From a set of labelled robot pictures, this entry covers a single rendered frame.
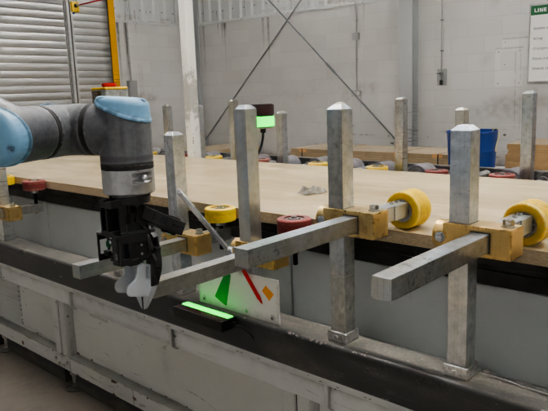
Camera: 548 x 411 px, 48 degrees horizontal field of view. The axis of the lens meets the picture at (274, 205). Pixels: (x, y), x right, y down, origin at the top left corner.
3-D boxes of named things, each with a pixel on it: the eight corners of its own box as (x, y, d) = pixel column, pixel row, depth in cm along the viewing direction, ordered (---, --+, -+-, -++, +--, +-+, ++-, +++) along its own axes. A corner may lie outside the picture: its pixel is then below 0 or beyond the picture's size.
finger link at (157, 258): (139, 283, 111) (136, 236, 110) (148, 280, 113) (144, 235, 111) (155, 288, 108) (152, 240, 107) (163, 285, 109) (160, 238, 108)
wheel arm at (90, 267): (81, 284, 129) (79, 263, 128) (72, 280, 131) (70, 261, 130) (232, 241, 160) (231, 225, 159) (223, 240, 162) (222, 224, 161)
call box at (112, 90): (108, 117, 161) (104, 86, 160) (93, 117, 166) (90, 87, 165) (130, 115, 166) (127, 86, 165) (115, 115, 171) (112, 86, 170)
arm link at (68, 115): (8, 104, 103) (72, 103, 100) (51, 103, 114) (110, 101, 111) (14, 161, 105) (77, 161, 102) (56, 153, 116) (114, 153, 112)
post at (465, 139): (465, 408, 105) (470, 125, 97) (446, 401, 108) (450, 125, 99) (474, 399, 108) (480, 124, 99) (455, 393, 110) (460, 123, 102)
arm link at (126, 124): (109, 95, 111) (160, 94, 108) (115, 165, 113) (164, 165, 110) (79, 96, 102) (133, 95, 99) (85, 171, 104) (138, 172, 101)
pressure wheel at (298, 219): (297, 271, 138) (296, 220, 136) (271, 265, 143) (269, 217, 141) (320, 262, 144) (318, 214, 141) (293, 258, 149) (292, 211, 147)
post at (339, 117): (345, 351, 121) (341, 104, 113) (331, 346, 124) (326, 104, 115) (355, 345, 124) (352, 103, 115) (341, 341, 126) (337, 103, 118)
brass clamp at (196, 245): (195, 257, 147) (193, 236, 146) (160, 249, 156) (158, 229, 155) (214, 252, 151) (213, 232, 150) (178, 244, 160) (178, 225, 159)
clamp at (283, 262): (273, 271, 130) (272, 247, 129) (229, 261, 139) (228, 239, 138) (291, 264, 134) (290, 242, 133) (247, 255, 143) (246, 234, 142)
